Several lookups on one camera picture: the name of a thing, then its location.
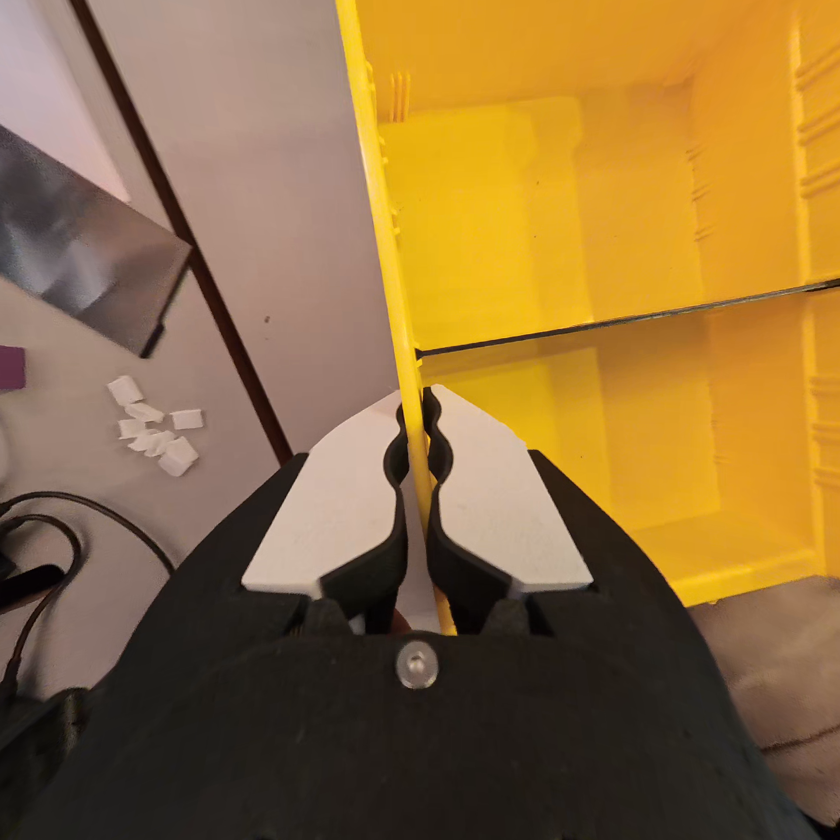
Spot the thin black cable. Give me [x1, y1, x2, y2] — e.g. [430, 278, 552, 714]
[0, 491, 177, 693]

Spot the yellow plastic bin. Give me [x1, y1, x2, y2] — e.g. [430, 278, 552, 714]
[335, 0, 840, 636]

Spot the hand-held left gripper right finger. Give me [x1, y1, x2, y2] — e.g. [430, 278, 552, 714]
[422, 385, 596, 635]

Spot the pile of white paper scraps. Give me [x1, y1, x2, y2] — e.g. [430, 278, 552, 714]
[106, 374, 205, 479]

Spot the dark brown strip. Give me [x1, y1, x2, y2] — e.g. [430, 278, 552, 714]
[68, 0, 294, 466]

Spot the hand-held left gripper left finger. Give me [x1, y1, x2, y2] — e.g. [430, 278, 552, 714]
[240, 388, 409, 635]

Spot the silver metal plate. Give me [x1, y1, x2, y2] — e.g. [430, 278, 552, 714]
[0, 123, 194, 360]

